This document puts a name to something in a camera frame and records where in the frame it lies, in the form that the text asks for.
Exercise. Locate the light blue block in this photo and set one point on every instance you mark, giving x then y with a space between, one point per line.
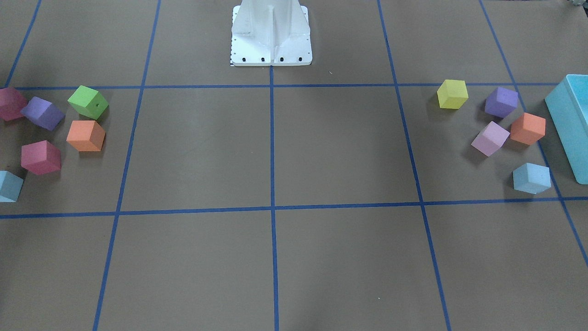
531 178
10 186

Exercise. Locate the yellow foam block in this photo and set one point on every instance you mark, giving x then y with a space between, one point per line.
452 94

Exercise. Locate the pink foam block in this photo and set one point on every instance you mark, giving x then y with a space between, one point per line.
490 139

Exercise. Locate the orange foam block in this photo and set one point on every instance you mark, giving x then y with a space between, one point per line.
86 136
528 129

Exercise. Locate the green foam block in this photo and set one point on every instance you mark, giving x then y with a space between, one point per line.
88 102

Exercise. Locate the purple foam block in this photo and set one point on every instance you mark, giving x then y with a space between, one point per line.
501 102
43 113

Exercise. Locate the red foam block near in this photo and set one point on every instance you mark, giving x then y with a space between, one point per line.
41 158

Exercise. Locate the red foam block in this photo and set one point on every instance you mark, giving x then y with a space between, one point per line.
12 103
41 158

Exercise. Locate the cyan plastic bin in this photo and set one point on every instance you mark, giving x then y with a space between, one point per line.
568 106

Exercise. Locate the red foam block far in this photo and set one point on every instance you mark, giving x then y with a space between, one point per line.
12 103

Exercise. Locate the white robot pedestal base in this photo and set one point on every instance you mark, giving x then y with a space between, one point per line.
270 33

